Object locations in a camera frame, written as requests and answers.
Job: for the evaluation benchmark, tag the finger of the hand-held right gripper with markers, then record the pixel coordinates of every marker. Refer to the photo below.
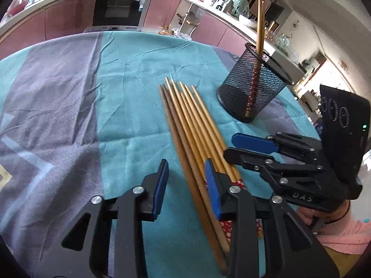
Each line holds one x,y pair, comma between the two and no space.
240,157
252,142

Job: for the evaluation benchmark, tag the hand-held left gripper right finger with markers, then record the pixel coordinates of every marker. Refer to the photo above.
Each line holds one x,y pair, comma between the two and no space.
213,191

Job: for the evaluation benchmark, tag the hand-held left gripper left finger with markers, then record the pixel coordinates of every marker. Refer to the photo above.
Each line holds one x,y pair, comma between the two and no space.
161,188

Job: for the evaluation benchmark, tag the black mesh chopstick holder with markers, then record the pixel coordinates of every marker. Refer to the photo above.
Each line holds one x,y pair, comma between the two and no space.
260,92

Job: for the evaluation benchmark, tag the bundle of wooden chopsticks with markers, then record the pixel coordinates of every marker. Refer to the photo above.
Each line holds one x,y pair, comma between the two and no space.
191,139

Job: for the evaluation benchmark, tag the patterned-end wooden chopstick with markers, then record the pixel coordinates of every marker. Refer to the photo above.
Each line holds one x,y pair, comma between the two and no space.
257,26
261,26

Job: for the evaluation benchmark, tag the person's right forearm pink sleeve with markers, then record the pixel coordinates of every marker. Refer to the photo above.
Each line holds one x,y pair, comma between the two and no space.
347,234

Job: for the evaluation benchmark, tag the person's right hand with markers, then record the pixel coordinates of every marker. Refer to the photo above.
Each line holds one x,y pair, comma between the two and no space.
311,215

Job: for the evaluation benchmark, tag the clear glass jar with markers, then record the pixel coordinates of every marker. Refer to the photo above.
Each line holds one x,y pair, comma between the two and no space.
281,41

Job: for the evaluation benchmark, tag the teal and grey tablecloth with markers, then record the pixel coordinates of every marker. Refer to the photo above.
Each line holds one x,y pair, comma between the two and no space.
87,107

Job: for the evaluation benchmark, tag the white bowl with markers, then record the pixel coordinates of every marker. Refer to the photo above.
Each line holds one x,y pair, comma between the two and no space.
246,20

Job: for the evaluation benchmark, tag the white plastic bag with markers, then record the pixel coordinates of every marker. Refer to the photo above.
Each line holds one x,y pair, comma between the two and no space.
185,36

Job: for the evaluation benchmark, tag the green covered jar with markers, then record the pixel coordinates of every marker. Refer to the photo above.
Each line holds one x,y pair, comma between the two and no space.
236,4

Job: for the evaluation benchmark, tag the steel thermos jug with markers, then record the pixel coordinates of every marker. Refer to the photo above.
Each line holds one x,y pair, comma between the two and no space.
220,4

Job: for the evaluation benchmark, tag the black built-in oven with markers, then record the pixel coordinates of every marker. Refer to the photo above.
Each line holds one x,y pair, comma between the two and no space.
121,8

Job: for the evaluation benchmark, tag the pink kitchen cabinets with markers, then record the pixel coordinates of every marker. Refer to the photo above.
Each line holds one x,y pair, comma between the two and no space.
66,14

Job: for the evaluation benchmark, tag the red bowl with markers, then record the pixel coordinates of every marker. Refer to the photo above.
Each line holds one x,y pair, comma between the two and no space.
17,8

